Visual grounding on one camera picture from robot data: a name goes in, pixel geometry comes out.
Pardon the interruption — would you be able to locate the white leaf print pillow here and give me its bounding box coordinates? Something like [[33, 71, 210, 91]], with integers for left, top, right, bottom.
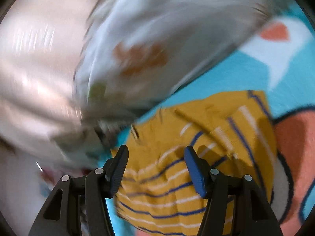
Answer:
[[53, 0, 290, 166]]

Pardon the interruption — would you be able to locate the yellow striped knit sweater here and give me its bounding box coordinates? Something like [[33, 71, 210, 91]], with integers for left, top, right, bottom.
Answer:
[[115, 90, 277, 235]]

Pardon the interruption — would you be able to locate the turquoise star fleece blanket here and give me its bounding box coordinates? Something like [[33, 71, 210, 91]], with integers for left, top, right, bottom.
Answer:
[[98, 0, 315, 236]]

